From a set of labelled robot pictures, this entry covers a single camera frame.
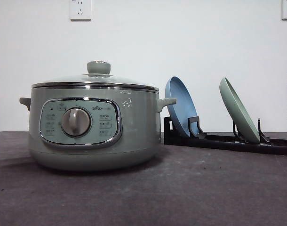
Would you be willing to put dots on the blue plate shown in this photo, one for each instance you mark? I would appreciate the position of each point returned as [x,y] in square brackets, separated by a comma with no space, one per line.
[185,105]

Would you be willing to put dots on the green plate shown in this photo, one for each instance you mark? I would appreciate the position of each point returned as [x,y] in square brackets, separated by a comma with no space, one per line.
[238,110]

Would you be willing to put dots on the glass steamer lid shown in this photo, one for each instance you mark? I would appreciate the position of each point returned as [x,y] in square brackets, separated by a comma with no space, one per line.
[98,77]

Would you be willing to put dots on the green electric steamer pot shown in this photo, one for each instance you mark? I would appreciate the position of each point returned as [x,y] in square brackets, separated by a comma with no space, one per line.
[94,122]

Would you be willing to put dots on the black plate rack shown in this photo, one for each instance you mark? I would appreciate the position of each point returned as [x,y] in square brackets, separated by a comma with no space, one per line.
[197,137]

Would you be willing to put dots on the grey table mat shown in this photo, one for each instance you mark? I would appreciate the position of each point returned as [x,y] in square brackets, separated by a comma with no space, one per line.
[181,186]

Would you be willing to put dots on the white wall socket left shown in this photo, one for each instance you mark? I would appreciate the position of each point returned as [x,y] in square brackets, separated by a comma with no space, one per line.
[80,11]

